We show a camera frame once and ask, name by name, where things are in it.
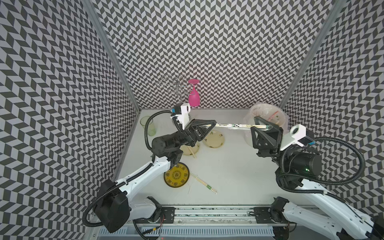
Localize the cream plate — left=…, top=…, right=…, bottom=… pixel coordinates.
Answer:
left=180, top=143, right=200, bottom=156
left=202, top=130, right=225, bottom=149

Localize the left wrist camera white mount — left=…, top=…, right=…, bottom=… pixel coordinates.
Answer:
left=171, top=103, right=191, bottom=130

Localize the metal glass holder stand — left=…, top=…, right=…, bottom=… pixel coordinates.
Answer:
left=156, top=74, right=189, bottom=103

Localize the cream plate front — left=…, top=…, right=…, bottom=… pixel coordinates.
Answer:
left=180, top=143, right=200, bottom=156

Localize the cream plate right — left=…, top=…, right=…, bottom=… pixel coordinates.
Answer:
left=202, top=130, right=225, bottom=149

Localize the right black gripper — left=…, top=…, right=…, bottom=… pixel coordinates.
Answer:
left=251, top=115, right=292, bottom=168

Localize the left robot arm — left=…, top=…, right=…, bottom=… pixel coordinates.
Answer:
left=82, top=109, right=217, bottom=233

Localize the pink plastic wine glass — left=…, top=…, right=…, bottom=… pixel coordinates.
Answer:
left=188, top=79, right=201, bottom=107

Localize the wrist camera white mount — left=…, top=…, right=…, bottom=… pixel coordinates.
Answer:
left=280, top=124, right=315, bottom=151
left=171, top=103, right=191, bottom=130

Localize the yellow green patterned plate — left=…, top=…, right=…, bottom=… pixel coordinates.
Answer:
left=164, top=163, right=190, bottom=188

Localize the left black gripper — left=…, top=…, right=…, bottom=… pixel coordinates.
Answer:
left=169, top=117, right=215, bottom=148

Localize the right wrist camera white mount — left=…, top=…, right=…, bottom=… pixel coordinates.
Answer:
left=280, top=124, right=315, bottom=151

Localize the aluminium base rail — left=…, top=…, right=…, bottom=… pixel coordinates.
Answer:
left=84, top=206, right=342, bottom=240

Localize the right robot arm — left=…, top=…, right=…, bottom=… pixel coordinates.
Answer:
left=251, top=117, right=384, bottom=240

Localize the wrapped chopsticks green label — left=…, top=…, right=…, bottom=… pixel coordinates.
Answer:
left=191, top=173, right=218, bottom=194

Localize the green transparent plastic cup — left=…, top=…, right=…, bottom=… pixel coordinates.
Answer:
left=140, top=116, right=157, bottom=137

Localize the white trash bucket with bag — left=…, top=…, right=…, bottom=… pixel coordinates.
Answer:
left=241, top=103, right=289, bottom=135

